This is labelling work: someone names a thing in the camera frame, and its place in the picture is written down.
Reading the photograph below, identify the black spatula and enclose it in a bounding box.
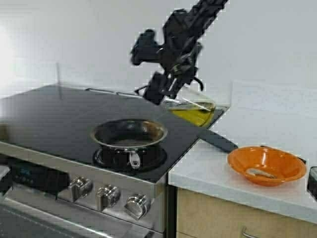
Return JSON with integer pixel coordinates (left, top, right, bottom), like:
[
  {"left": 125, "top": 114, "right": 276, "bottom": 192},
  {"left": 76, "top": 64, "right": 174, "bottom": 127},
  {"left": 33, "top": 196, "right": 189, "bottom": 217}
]
[{"left": 199, "top": 129, "right": 238, "bottom": 153}]

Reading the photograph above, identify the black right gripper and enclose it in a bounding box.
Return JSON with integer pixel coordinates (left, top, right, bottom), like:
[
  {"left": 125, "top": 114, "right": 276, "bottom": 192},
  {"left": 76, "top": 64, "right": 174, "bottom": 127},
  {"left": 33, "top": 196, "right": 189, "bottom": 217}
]
[{"left": 135, "top": 32, "right": 204, "bottom": 105}]

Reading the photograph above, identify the black glass stove cooktop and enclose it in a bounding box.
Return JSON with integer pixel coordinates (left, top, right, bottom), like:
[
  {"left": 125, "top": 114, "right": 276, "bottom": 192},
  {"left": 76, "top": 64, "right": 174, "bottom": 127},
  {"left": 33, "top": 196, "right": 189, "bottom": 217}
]
[{"left": 0, "top": 84, "right": 232, "bottom": 238}]

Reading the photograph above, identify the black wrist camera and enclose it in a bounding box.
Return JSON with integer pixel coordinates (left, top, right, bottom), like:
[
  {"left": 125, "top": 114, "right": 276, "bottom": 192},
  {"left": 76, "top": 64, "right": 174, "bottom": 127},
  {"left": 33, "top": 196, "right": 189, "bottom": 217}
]
[{"left": 131, "top": 29, "right": 163, "bottom": 66}]

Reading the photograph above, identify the glass oil beaker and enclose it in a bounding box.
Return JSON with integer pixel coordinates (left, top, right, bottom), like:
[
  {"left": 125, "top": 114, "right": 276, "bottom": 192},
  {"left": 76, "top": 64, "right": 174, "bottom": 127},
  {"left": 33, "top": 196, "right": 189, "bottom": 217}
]
[{"left": 161, "top": 86, "right": 216, "bottom": 127}]

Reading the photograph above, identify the stove display panel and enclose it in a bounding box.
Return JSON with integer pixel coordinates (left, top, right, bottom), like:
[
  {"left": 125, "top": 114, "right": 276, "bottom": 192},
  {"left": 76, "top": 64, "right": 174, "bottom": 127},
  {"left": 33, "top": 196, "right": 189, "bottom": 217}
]
[{"left": 8, "top": 158, "right": 70, "bottom": 195}]

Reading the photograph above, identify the orange plastic bowl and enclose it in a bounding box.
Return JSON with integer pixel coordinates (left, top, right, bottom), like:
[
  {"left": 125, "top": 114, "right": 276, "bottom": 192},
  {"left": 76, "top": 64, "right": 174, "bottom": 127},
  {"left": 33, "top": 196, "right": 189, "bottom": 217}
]
[{"left": 227, "top": 146, "right": 307, "bottom": 187}]

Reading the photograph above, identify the steel frying pan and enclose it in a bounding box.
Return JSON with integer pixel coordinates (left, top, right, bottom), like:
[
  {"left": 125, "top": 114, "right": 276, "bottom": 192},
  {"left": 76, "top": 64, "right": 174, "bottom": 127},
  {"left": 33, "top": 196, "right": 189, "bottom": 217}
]
[{"left": 91, "top": 119, "right": 168, "bottom": 173}]

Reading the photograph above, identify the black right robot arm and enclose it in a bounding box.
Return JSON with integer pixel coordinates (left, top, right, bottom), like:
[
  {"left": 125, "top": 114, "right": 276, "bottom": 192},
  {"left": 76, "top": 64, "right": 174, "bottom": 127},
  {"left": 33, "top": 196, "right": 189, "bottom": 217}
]
[{"left": 131, "top": 0, "right": 227, "bottom": 105}]

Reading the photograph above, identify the steel stove knob middle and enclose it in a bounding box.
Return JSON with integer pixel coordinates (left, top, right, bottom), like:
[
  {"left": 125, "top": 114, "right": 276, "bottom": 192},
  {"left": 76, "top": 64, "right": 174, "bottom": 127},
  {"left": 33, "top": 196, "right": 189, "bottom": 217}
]
[{"left": 95, "top": 184, "right": 121, "bottom": 212}]

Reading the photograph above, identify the black object right edge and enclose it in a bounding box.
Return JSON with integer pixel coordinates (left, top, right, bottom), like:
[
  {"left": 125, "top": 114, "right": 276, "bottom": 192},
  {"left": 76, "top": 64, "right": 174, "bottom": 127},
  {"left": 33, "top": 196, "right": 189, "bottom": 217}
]
[{"left": 307, "top": 167, "right": 317, "bottom": 201}]

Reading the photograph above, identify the steel stove knob right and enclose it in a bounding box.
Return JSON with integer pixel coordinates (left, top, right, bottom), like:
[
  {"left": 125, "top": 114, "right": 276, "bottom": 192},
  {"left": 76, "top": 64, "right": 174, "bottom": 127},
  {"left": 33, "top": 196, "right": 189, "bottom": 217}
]
[{"left": 124, "top": 193, "right": 151, "bottom": 220}]

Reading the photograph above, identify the wooden base cabinet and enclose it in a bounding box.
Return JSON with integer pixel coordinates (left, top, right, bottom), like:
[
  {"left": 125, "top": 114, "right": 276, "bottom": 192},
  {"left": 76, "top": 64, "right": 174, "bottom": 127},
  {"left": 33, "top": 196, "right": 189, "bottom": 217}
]
[{"left": 176, "top": 188, "right": 317, "bottom": 238}]

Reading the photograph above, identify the metal cabinet handle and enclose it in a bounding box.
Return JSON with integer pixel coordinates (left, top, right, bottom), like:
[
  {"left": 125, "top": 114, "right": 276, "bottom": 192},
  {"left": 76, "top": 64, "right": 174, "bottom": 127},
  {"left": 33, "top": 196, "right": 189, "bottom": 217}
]
[{"left": 241, "top": 226, "right": 258, "bottom": 238}]

